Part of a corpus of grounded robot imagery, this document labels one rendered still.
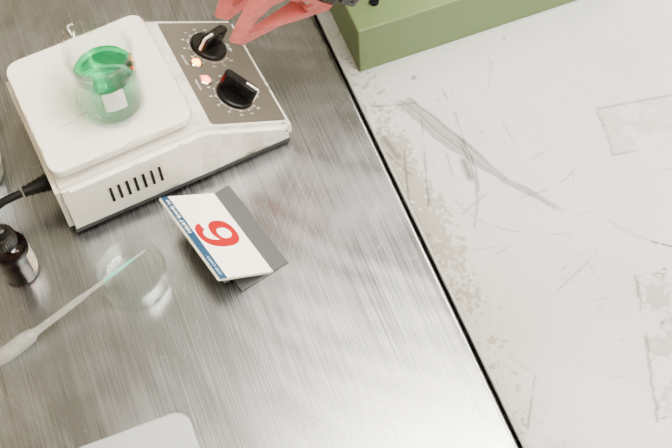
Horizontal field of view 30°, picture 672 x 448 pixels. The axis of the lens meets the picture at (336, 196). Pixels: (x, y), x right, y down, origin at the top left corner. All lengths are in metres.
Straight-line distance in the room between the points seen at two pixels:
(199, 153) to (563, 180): 0.30
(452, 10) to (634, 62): 0.17
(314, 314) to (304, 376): 0.05
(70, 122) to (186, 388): 0.23
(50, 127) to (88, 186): 0.05
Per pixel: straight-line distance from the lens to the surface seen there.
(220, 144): 1.02
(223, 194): 1.04
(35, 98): 1.02
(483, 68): 1.11
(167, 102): 1.00
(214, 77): 1.05
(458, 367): 0.97
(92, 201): 1.01
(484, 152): 1.06
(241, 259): 0.99
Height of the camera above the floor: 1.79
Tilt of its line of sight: 59 degrees down
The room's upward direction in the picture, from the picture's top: 5 degrees counter-clockwise
